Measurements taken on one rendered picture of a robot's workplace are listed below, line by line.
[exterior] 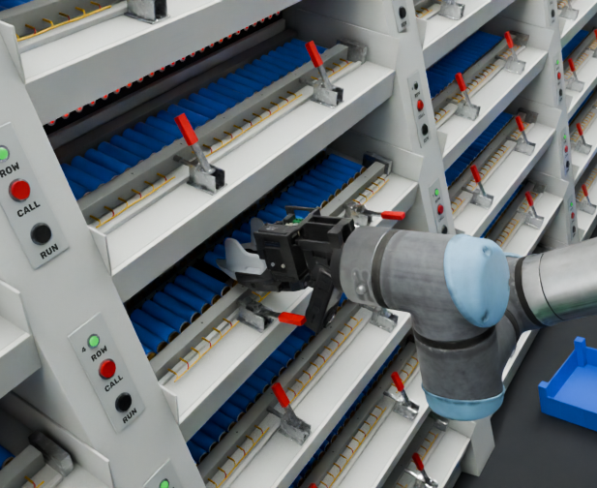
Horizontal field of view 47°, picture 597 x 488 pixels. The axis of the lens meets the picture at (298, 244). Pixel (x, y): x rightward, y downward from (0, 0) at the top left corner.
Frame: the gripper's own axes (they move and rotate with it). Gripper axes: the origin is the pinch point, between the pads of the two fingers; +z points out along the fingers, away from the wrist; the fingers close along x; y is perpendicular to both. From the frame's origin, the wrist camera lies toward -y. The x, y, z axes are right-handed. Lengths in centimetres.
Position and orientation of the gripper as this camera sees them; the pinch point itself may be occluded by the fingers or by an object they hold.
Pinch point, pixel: (233, 259)
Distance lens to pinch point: 92.9
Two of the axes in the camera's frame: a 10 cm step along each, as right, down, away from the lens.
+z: -8.0, -1.0, 5.9
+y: -2.3, -8.6, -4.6
